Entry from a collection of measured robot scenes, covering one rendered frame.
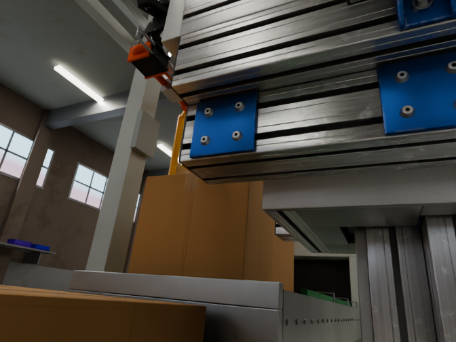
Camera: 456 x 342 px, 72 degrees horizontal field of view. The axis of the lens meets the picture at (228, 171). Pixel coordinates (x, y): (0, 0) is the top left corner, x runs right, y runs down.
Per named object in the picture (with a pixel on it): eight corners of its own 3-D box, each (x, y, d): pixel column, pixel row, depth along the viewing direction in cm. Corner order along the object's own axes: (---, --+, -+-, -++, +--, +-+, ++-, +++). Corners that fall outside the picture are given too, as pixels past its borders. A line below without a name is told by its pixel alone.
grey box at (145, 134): (148, 159, 232) (155, 124, 244) (154, 159, 230) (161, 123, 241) (129, 147, 216) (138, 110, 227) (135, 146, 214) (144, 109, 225)
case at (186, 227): (209, 302, 149) (217, 218, 164) (293, 310, 133) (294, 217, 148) (122, 294, 99) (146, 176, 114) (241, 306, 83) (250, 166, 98)
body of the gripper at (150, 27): (180, 48, 98) (185, 19, 103) (163, 27, 91) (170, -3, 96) (159, 53, 101) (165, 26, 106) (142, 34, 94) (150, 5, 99)
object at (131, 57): (145, 79, 95) (148, 66, 97) (165, 74, 92) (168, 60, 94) (126, 60, 88) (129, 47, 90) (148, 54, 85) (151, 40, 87)
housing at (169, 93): (172, 103, 105) (173, 92, 107) (188, 100, 102) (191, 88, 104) (159, 91, 99) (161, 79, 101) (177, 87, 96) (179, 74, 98)
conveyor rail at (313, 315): (359, 334, 259) (357, 309, 266) (366, 335, 256) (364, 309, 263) (260, 378, 70) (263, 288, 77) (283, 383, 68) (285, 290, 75)
